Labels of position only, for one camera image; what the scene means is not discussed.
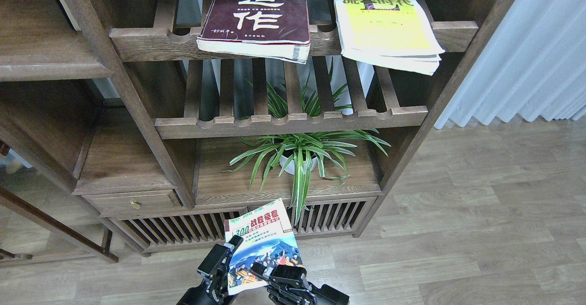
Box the slatted cabinet door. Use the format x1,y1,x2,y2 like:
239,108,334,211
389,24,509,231
111,207,248,253
248,196,378,241

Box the yellow green cover book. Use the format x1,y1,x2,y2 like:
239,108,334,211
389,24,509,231
333,0,444,76

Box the colourful 300 paperback book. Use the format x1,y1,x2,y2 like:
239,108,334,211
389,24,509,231
224,199,302,296

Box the left slatted cabinet door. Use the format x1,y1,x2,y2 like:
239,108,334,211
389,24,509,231
111,207,248,253

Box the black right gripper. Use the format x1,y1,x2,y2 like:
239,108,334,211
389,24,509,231
250,262,350,305

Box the dark wooden bookshelf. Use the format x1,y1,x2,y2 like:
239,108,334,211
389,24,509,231
0,0,515,256

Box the maroon book white characters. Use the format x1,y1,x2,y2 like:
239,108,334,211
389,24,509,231
197,0,310,64

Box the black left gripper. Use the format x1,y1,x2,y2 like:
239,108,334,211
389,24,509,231
177,235,243,305

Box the white pleated curtain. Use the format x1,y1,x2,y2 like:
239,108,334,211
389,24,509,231
434,0,586,129

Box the right slatted cabinet door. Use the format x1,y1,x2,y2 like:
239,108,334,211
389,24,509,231
248,196,378,241

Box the wooden drawer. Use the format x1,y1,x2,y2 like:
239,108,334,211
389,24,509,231
82,190,181,215

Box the white plant pot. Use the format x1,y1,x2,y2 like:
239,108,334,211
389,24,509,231
279,153,318,176

